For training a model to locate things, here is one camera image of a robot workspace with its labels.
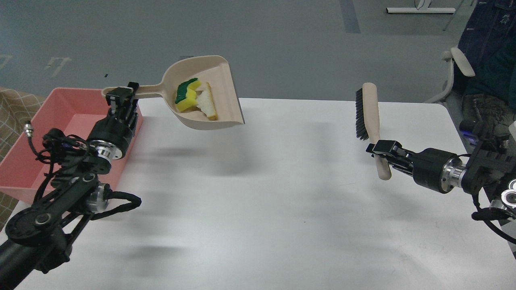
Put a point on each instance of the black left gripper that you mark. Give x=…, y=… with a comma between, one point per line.
x=113, y=130

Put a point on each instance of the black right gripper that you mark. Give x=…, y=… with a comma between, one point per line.
x=438, y=170

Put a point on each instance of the beige hand brush black bristles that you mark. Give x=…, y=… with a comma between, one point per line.
x=367, y=113

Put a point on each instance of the yellow green sponge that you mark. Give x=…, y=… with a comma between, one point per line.
x=186, y=97

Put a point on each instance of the beige plastic dustpan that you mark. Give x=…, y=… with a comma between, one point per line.
x=215, y=78

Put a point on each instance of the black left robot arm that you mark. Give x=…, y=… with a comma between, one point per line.
x=41, y=237

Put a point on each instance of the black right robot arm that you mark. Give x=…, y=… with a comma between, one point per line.
x=488, y=175

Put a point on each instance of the pink plastic bin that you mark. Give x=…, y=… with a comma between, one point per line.
x=72, y=110

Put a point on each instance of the beige patterned cloth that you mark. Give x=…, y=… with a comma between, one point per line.
x=16, y=107

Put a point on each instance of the white office chair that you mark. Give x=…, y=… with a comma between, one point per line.
x=457, y=64

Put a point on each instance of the white desk leg base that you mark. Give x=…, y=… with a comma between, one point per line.
x=422, y=10

